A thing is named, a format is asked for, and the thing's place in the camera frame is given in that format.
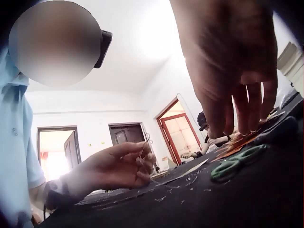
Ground person's right hand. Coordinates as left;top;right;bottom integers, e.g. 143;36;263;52
170;0;280;140

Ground person's left hand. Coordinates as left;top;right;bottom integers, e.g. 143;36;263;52
71;142;157;198

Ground person's right middle finger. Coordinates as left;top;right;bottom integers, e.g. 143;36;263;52
247;83;263;132

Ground person's right index finger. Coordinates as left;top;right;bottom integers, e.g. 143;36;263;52
232;84;250;135

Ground person's left fingers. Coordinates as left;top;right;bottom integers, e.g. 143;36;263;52
112;142;157;187

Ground person's right ring finger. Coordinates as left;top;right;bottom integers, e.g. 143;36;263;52
261;81;279;121

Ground person's right thumb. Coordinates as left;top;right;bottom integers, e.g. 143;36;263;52
198;89;234;140

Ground thin silver looped wire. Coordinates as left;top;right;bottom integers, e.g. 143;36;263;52
136;133;153;166

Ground orange paper pieces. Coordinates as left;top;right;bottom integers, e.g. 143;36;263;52
209;119;271;163

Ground closed dark door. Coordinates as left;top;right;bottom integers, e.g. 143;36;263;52
109;122;153;172

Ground dark blue blurred object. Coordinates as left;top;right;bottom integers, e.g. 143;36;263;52
256;116;299;146

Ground white carton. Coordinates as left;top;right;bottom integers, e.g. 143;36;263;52
276;41;304;89

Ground red framed glass door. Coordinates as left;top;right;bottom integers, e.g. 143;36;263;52
156;98;207;167

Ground white paper sheet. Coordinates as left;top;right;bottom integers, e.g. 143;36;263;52
152;158;209;181

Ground scattered white paper scraps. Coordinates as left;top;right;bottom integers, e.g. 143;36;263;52
152;173;214;205

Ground open dark wooden door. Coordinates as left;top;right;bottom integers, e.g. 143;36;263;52
37;125;81;181

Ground black wrist band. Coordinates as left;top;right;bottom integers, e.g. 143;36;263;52
46;176;77;211

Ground person's body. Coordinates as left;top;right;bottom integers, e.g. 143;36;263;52
0;46;47;228

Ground green handled scissors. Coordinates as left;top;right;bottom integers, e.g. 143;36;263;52
210;144;268;182

